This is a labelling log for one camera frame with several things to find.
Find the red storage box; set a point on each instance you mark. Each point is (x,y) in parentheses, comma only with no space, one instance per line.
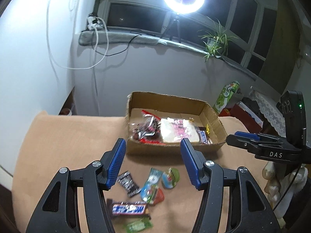
(243,113)

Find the white window frame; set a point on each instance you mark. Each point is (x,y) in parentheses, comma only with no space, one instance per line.
(253,21)

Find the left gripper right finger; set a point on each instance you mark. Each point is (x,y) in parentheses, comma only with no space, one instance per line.
(249,209)

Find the grey windowsill cushion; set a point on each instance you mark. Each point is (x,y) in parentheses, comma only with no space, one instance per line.
(87,38)

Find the potted spider plant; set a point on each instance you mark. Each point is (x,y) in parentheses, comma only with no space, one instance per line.
(216,41)

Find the black tripod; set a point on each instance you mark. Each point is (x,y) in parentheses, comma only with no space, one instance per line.
(172,29)

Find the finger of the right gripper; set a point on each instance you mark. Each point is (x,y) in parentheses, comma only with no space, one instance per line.
(253,148)
(258,138)

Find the red plum snack bag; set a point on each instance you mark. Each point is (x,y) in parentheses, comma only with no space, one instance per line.
(150,126)

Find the blue green jelly packet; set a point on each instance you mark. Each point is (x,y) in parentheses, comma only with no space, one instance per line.
(151,193)

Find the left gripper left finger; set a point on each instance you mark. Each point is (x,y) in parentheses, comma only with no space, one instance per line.
(57,210)

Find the yellow candy wrapper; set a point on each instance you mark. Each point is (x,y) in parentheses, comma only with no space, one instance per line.
(207,129)

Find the brown cardboard box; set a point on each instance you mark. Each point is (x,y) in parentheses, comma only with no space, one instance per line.
(164,106)

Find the green snack packet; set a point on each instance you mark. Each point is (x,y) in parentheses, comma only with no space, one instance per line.
(138,225)

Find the green jelly cup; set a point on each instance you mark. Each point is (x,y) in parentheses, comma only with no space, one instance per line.
(170,178)

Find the packaged toast bread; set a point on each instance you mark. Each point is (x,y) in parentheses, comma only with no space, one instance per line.
(174,130)

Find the black patterned candy wrapper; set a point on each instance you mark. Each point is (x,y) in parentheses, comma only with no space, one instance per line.
(126,181)

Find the brown snickers bar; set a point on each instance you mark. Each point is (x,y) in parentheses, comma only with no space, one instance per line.
(203,136)

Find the white power strip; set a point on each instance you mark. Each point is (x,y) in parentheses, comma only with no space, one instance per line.
(94,22)

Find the white lace cloth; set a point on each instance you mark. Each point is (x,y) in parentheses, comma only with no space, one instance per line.
(268,108)

